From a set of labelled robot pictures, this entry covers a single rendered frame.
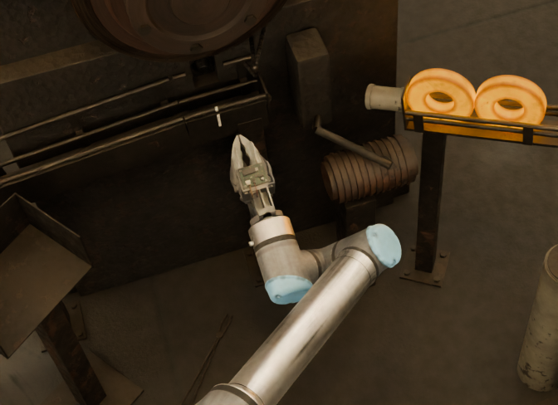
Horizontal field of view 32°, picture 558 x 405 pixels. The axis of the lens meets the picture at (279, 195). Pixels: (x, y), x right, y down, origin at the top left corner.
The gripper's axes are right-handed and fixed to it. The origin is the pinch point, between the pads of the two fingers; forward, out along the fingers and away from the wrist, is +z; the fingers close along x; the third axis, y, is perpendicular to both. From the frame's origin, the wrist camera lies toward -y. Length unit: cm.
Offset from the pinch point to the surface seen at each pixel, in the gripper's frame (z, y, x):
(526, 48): 43, -93, -111
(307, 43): 19.1, -0.9, -21.7
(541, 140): -18, -5, -65
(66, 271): -13.6, -10.7, 43.9
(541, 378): -64, -50, -59
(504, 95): -8, 4, -57
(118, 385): -30, -68, 45
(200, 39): 13.9, 23.1, 3.4
